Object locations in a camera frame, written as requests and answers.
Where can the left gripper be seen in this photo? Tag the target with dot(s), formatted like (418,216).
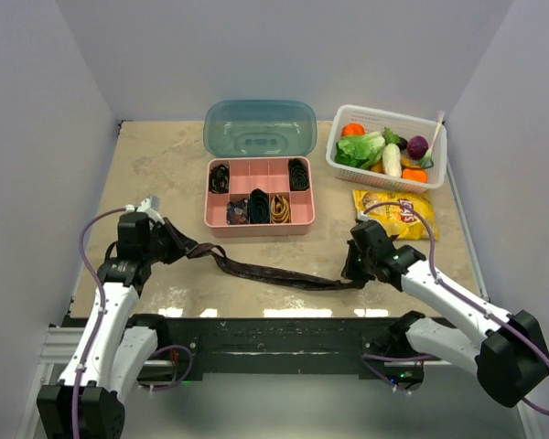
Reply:
(180,244)

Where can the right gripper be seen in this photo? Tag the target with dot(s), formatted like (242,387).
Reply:
(349,271)

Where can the maroon blue-flowered tie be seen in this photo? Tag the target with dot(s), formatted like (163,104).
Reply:
(268,274)

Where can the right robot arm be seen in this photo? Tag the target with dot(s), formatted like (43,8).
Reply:
(506,352)

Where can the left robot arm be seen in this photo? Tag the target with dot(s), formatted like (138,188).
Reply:
(87,401)

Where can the navy orange floral rolled tie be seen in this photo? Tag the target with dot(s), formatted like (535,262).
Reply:
(237,212)

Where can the yellow chips bag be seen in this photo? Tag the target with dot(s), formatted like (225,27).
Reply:
(387,209)

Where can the black gold patterned rolled tie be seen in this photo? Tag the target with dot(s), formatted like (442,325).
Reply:
(219,179)

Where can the pink divided organizer box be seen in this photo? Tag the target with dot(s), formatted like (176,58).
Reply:
(271,176)

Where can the dark green rolled tie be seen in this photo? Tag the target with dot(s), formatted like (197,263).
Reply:
(259,207)

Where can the yellow patterned rolled tie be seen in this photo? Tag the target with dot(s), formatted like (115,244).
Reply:
(280,210)

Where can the yellow toy vegetable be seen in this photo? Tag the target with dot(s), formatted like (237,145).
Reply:
(405,163)

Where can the orange toy carrot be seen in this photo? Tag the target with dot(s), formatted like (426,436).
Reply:
(414,174)

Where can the white toy cabbage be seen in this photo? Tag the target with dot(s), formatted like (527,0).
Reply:
(391,161)

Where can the dark dotted rolled tie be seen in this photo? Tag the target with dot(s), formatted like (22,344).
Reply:
(298,175)

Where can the green toy lettuce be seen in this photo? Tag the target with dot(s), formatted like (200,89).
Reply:
(360,151)

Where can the toy green onion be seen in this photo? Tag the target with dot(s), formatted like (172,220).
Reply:
(427,160)

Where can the teal translucent plastic lid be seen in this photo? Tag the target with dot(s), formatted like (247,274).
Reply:
(257,128)

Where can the purple toy cabbage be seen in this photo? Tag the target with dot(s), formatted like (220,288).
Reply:
(416,148)

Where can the dark toy eggplant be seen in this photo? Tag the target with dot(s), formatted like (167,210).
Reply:
(392,138)

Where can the orange toy pumpkin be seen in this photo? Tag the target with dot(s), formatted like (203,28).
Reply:
(353,129)

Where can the white plastic basket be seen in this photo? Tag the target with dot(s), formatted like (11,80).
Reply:
(405,125)

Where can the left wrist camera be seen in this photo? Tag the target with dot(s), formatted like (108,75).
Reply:
(150,206)

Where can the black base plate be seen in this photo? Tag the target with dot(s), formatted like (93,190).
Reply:
(312,346)

